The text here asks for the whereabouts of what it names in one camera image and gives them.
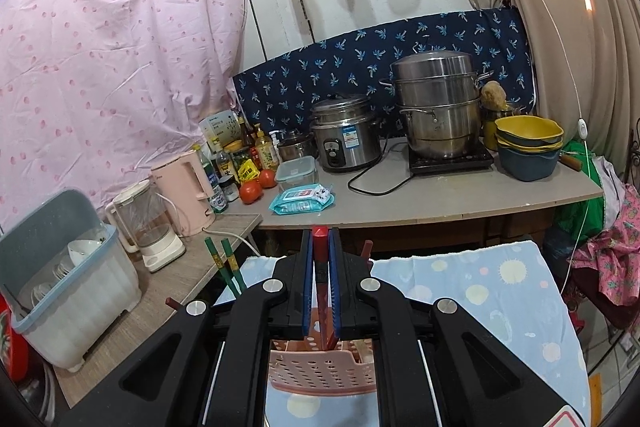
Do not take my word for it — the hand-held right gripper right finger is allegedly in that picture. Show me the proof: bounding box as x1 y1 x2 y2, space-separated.
327 229 588 427

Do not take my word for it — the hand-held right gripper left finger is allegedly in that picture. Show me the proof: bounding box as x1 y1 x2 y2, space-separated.
60 229 317 427

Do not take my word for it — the red chopstick dark band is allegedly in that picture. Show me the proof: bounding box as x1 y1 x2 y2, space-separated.
311 227 332 350

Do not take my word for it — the green chopstick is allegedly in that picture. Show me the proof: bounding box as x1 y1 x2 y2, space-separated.
221 238 248 295
204 237 238 300

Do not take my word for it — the pink perforated utensil holder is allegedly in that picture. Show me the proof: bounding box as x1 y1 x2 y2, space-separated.
267 302 381 398

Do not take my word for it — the blue wet wipes pack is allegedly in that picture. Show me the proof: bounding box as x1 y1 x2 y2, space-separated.
269 184 336 216

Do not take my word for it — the clear plastic food container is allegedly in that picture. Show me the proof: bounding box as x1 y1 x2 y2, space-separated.
275 157 318 192

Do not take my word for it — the small jar black lid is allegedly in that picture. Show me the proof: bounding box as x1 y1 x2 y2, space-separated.
218 174 241 202

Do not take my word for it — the yellow snack packet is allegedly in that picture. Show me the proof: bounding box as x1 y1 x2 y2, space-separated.
235 159 261 185

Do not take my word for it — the small steel pot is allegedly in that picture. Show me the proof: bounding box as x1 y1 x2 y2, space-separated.
276 130 316 162

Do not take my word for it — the amber oil bottle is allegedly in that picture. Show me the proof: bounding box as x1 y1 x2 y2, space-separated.
254 123 278 172

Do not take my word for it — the wood grain side counter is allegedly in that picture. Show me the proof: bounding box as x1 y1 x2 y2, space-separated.
52 212 263 408

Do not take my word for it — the light blue spotted tablecloth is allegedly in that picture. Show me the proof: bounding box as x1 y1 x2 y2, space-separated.
235 239 591 427

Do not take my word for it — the grey kitchen counter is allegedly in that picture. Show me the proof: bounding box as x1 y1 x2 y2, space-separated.
220 134 605 230

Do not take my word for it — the steel rice cooker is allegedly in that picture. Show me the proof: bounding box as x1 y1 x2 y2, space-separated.
309 94 383 172

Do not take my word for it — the pink electric kettle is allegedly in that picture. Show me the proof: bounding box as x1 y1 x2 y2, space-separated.
150 149 217 238

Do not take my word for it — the green plastic bottle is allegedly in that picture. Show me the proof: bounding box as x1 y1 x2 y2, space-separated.
192 143 216 188

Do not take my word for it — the dark sauce bottle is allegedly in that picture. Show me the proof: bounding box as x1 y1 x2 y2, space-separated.
236 116 256 150

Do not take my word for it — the black induction cooktop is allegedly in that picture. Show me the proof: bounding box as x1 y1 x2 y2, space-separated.
407 139 496 178

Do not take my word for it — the glass jug white base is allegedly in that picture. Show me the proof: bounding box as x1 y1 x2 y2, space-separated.
104 179 187 274

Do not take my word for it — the white green carton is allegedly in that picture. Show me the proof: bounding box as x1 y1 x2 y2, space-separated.
200 112 241 152

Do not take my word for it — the stacked steel steamer pot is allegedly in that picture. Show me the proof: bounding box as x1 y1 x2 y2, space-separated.
378 49 496 160

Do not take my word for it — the navy leaf print cloth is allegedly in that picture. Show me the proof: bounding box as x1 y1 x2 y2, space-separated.
232 7 538 142

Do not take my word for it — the white bowl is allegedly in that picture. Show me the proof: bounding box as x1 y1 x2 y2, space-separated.
66 237 108 269

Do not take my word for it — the white dish box grey lid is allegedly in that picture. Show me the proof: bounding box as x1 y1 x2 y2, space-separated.
0 188 141 370

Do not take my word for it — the yellow bowl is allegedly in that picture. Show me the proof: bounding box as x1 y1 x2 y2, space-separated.
497 144 563 154
495 116 565 142

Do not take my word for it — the brown loofah sponge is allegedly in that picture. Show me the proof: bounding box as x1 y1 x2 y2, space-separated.
480 80 507 110

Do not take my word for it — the pink pineapple print cloth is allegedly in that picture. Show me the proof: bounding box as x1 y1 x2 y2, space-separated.
570 184 640 308

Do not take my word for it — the pink spotted curtain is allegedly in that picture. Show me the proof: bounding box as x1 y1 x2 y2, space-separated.
0 0 251 233

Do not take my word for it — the red container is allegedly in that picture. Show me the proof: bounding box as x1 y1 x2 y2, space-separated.
0 292 28 383

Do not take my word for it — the white power cord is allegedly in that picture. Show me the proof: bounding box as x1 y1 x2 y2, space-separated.
200 227 261 258

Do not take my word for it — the black power cord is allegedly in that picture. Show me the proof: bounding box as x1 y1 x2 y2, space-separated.
348 139 416 196

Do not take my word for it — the white cable inline switch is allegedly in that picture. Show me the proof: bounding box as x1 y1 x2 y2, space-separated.
492 0 596 298

